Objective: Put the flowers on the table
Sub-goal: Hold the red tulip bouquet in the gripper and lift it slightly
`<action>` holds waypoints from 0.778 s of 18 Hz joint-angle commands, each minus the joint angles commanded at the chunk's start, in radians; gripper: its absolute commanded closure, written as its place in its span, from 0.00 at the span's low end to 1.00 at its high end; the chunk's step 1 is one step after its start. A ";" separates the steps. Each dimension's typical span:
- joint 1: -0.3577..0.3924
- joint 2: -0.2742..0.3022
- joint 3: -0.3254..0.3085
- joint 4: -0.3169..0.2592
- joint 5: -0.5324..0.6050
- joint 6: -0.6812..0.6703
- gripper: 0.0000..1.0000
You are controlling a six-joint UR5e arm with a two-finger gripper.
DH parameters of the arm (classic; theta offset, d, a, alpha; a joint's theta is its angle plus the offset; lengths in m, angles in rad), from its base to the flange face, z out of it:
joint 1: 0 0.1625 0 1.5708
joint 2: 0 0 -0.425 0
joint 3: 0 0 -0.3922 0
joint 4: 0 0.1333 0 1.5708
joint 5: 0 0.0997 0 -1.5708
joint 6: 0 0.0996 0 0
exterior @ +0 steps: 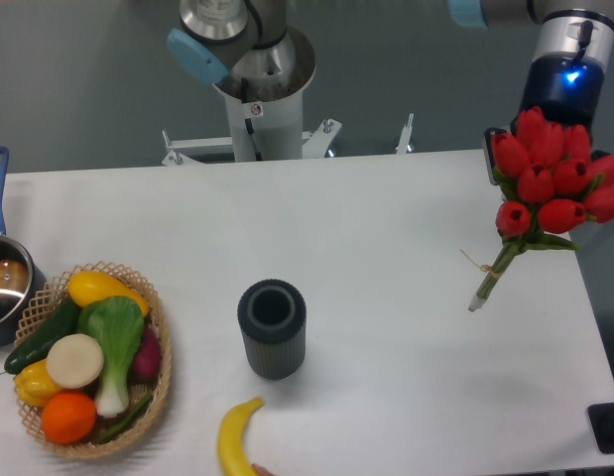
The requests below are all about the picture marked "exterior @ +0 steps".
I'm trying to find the yellow banana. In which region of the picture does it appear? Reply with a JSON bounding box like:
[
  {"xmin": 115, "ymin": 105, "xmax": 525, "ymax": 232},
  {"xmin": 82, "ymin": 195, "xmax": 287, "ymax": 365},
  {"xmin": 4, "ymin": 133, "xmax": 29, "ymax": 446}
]
[{"xmin": 216, "ymin": 397, "xmax": 269, "ymax": 475}]

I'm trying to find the dark grey ribbed vase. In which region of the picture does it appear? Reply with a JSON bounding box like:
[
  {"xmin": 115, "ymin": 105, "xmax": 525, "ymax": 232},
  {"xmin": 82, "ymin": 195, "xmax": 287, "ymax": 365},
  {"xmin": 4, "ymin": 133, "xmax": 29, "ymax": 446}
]
[{"xmin": 237, "ymin": 279, "xmax": 307, "ymax": 380}]

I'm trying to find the purple red onion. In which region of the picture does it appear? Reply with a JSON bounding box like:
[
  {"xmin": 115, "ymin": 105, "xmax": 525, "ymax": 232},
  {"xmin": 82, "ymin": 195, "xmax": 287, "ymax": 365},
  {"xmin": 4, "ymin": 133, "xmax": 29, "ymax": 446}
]
[{"xmin": 131, "ymin": 326, "xmax": 162, "ymax": 380}]

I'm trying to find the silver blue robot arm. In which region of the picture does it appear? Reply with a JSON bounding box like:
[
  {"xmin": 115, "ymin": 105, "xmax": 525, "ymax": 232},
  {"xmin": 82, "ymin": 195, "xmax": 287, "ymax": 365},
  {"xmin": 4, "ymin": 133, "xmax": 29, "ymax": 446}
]
[{"xmin": 448, "ymin": 0, "xmax": 614, "ymax": 129}]

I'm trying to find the beige round disc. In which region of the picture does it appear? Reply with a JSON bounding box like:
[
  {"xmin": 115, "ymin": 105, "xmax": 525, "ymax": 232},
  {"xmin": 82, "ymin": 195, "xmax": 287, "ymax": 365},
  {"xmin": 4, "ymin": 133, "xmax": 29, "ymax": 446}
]
[{"xmin": 46, "ymin": 333, "xmax": 104, "ymax": 389}]

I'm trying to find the black device at edge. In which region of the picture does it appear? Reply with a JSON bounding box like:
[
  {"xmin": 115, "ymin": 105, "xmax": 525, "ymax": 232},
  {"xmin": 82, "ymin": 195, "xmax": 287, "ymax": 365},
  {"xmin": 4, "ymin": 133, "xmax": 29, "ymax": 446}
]
[{"xmin": 587, "ymin": 403, "xmax": 614, "ymax": 454}]

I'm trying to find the yellow squash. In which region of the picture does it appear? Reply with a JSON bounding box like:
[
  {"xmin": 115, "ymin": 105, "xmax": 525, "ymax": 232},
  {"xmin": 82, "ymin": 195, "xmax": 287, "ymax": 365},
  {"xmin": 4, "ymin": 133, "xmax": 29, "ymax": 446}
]
[{"xmin": 67, "ymin": 271, "xmax": 150, "ymax": 316}]

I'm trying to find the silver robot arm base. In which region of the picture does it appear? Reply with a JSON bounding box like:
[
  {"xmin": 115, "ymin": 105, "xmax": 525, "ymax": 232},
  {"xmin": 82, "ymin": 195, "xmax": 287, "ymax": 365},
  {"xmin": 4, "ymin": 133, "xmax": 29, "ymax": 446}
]
[{"xmin": 167, "ymin": 0, "xmax": 315, "ymax": 136}]

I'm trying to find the white metal robot mount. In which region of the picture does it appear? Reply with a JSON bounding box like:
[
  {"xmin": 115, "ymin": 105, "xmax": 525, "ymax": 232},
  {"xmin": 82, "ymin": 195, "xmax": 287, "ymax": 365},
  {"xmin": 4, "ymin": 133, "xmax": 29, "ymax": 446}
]
[{"xmin": 161, "ymin": 112, "xmax": 416, "ymax": 168}]

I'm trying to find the orange fruit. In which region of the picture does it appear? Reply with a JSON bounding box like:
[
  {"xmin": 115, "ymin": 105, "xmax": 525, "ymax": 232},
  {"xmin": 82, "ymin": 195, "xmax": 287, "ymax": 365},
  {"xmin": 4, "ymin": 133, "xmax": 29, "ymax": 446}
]
[{"xmin": 42, "ymin": 391, "xmax": 97, "ymax": 444}]

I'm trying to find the green bean pod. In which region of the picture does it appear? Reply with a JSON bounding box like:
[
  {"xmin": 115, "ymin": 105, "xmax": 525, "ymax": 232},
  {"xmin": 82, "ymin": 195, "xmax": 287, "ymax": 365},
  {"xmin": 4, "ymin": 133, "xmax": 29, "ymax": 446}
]
[{"xmin": 94, "ymin": 394, "xmax": 153, "ymax": 445}]

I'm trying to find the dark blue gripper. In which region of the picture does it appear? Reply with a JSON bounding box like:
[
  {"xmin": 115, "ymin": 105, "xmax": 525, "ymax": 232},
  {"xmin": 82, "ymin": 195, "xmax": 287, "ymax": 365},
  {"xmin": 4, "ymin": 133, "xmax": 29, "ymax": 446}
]
[{"xmin": 482, "ymin": 56, "xmax": 610, "ymax": 186}]

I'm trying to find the blue handled saucepan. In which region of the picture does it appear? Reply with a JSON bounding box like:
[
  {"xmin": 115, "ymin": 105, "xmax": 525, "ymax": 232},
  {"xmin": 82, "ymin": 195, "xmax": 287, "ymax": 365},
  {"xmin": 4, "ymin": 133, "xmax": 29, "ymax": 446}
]
[{"xmin": 0, "ymin": 146, "xmax": 46, "ymax": 347}]

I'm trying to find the yellow bell pepper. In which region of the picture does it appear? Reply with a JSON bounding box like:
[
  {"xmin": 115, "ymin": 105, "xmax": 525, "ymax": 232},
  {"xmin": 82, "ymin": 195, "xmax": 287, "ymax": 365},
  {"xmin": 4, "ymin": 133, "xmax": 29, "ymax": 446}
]
[{"xmin": 14, "ymin": 359, "xmax": 63, "ymax": 408}]

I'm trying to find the red tulip bouquet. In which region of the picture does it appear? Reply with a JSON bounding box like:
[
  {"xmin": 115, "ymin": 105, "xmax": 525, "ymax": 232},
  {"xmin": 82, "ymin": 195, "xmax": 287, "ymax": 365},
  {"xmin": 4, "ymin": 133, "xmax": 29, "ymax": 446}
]
[{"xmin": 468, "ymin": 107, "xmax": 614, "ymax": 311}]

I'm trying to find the dark green cucumber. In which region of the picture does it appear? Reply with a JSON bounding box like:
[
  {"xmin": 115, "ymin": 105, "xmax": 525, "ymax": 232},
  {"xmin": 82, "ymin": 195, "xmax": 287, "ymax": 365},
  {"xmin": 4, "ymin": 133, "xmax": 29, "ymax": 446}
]
[{"xmin": 4, "ymin": 297, "xmax": 81, "ymax": 375}]

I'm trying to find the woven wicker basket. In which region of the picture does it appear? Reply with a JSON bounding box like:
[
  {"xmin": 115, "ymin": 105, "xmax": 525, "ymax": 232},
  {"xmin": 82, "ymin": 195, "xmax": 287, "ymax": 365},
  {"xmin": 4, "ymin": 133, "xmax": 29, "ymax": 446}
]
[{"xmin": 15, "ymin": 261, "xmax": 172, "ymax": 460}]

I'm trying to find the green bok choy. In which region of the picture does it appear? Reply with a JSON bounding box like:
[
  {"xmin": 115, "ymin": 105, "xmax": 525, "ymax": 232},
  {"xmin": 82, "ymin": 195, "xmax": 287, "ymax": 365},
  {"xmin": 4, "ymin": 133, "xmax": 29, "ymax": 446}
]
[{"xmin": 77, "ymin": 296, "xmax": 144, "ymax": 418}]

